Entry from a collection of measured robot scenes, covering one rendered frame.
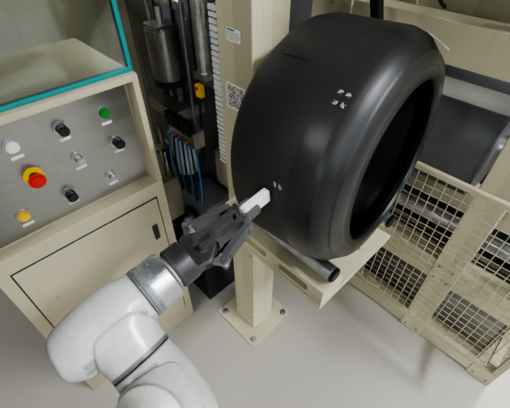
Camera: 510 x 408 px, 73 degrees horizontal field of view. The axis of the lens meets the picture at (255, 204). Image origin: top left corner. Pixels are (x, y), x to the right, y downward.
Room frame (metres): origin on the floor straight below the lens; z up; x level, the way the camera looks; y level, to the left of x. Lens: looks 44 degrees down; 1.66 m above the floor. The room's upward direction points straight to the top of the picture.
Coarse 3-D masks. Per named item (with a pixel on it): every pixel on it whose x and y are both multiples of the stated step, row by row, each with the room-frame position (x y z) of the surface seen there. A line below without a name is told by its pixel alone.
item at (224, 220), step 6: (234, 204) 0.47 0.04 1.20; (228, 210) 0.47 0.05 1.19; (234, 210) 0.47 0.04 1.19; (222, 216) 0.45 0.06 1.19; (228, 216) 0.45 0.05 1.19; (216, 222) 0.44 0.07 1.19; (222, 222) 0.44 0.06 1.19; (228, 222) 0.45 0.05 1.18; (204, 228) 0.42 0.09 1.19; (210, 228) 0.43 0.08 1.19; (216, 228) 0.43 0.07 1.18; (222, 228) 0.44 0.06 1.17; (198, 234) 0.41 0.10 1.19; (204, 234) 0.41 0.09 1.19; (210, 234) 0.42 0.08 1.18; (192, 240) 0.40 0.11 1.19
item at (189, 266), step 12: (180, 240) 0.41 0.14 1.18; (204, 240) 0.40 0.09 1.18; (168, 252) 0.36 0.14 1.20; (180, 252) 0.36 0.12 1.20; (192, 252) 0.38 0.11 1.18; (204, 252) 0.38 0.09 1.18; (216, 252) 0.38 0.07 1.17; (180, 264) 0.34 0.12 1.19; (192, 264) 0.35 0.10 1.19; (204, 264) 0.36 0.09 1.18; (180, 276) 0.33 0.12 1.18; (192, 276) 0.34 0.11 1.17
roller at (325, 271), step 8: (256, 224) 0.70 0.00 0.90; (264, 232) 0.68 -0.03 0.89; (280, 240) 0.63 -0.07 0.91; (288, 248) 0.61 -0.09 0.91; (296, 256) 0.59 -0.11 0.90; (304, 256) 0.58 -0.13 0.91; (312, 264) 0.55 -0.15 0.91; (320, 264) 0.55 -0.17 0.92; (328, 264) 0.54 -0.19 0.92; (320, 272) 0.53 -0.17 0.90; (328, 272) 0.52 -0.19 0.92; (336, 272) 0.52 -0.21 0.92; (328, 280) 0.51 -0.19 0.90
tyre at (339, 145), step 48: (288, 48) 0.69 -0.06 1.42; (336, 48) 0.65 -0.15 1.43; (384, 48) 0.62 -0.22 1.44; (432, 48) 0.69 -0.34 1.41; (288, 96) 0.59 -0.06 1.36; (384, 96) 0.55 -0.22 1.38; (432, 96) 0.76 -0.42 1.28; (240, 144) 0.59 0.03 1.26; (288, 144) 0.53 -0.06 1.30; (336, 144) 0.49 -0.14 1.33; (384, 144) 0.88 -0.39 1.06; (240, 192) 0.57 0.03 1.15; (288, 192) 0.49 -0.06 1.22; (336, 192) 0.46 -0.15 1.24; (384, 192) 0.77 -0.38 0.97; (288, 240) 0.50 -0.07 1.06; (336, 240) 0.47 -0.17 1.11
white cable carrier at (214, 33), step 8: (208, 8) 0.95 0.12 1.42; (216, 24) 0.93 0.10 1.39; (216, 32) 0.94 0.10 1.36; (216, 40) 0.94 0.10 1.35; (216, 48) 0.94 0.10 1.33; (216, 56) 0.94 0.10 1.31; (216, 64) 0.94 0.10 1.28; (216, 72) 0.94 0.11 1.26; (216, 80) 0.95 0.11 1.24; (216, 88) 0.95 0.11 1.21; (216, 96) 0.95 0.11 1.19; (216, 104) 0.96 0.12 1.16; (216, 112) 0.95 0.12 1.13; (224, 136) 0.94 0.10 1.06; (224, 144) 0.94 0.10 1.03; (224, 152) 0.94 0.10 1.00; (224, 160) 0.94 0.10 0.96
